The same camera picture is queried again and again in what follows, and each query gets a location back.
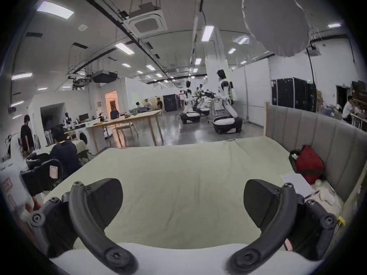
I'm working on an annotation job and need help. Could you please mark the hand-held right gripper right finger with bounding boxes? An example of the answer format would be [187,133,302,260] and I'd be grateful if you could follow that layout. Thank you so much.
[227,179,338,274]

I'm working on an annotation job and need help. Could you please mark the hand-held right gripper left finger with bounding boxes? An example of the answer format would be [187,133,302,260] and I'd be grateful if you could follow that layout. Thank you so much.
[29,178,139,275]

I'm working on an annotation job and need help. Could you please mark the white sheet of paper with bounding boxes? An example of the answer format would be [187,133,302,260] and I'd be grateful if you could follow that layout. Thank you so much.
[279,172,313,195]

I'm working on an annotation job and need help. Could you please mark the white crumpled bag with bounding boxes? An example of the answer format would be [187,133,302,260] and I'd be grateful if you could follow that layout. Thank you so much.
[313,179,343,209]

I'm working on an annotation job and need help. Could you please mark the black office chair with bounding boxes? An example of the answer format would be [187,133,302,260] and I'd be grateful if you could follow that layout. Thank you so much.
[20,159,63,197]

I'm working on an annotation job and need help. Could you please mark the red and black bag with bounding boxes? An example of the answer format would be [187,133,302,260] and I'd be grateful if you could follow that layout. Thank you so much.
[289,145,326,185]

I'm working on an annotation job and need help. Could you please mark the white washing machine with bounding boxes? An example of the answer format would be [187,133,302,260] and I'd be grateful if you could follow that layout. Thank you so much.
[70,128,99,154]

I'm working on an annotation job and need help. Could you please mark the grey padded headboard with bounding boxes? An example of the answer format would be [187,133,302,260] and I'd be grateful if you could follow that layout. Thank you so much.
[264,102,367,211]

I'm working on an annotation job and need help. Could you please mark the bed with pale green sheet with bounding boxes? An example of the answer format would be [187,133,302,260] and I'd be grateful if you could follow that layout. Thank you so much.
[43,136,344,257]

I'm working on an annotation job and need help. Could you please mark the long wooden table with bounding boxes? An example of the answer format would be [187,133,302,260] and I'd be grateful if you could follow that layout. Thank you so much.
[64,110,164,154]

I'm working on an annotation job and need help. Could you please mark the black flight cases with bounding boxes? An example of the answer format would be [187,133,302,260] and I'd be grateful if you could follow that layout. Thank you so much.
[271,78,317,112]

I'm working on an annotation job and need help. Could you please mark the large white humanoid robot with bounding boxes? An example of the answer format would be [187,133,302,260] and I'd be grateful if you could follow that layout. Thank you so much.
[213,69,243,134]

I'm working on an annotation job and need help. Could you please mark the group of people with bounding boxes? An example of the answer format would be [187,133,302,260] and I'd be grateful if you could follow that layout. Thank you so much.
[135,98,164,112]

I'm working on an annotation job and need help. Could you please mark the grey photo umbrella on stand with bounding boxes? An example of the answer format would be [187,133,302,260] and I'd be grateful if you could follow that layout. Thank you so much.
[242,0,319,102]

